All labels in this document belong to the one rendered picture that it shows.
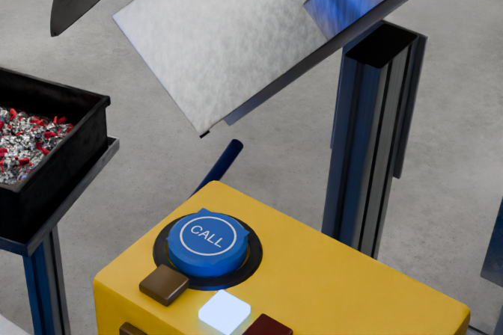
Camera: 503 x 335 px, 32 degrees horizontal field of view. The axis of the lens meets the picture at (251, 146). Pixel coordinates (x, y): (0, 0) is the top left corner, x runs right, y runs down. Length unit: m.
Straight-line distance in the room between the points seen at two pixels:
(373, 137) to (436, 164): 1.35
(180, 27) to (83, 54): 1.90
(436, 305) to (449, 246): 1.64
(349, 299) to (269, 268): 0.04
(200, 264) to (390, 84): 0.55
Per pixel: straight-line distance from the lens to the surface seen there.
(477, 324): 1.12
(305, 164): 2.24
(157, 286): 0.42
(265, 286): 0.43
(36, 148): 0.89
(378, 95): 0.93
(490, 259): 1.09
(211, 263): 0.42
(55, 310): 1.01
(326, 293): 0.43
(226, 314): 0.41
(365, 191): 1.02
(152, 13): 0.77
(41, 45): 2.73
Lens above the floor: 1.38
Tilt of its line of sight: 37 degrees down
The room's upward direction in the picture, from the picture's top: 3 degrees clockwise
